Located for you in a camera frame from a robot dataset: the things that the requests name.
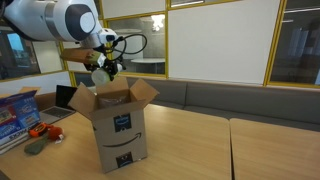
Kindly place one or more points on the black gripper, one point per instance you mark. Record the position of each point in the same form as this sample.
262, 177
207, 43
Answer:
113, 60

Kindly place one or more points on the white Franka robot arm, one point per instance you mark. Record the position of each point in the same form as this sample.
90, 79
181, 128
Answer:
40, 18

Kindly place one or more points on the small brown cardboard box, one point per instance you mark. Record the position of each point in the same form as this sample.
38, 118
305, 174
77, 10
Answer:
45, 100

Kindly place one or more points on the open cardboard shipping box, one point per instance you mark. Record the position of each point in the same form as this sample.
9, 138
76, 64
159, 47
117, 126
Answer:
120, 140

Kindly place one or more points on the blue printed game box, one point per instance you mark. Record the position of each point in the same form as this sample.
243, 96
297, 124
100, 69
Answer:
18, 116

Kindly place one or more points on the white table behind glass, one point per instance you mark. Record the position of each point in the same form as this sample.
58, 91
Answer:
148, 61

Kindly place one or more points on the open grey laptop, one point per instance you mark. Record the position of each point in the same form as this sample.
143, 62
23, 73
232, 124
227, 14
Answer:
61, 100

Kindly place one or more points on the orange plush toy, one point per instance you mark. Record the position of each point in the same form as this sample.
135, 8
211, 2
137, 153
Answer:
55, 133

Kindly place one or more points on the orange and black tool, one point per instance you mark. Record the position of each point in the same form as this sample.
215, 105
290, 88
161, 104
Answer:
38, 129

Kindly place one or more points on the green cloth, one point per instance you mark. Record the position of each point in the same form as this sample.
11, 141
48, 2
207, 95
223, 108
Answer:
35, 146

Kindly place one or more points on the grey upholstered bench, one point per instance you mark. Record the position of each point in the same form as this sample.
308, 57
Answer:
250, 100

